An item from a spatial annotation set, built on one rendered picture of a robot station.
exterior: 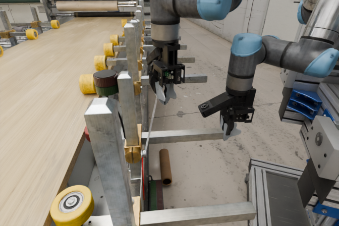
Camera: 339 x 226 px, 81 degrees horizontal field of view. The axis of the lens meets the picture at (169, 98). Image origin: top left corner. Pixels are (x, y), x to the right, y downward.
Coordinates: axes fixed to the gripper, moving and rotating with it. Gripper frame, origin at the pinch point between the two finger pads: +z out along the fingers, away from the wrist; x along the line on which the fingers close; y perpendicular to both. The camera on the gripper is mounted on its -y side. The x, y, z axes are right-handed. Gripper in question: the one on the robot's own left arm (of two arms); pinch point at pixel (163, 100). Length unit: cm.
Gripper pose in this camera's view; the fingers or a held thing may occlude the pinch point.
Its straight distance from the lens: 64.6
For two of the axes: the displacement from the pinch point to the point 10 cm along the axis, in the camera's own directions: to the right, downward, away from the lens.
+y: 4.4, 4.5, -7.8
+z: 0.0, 8.7, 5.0
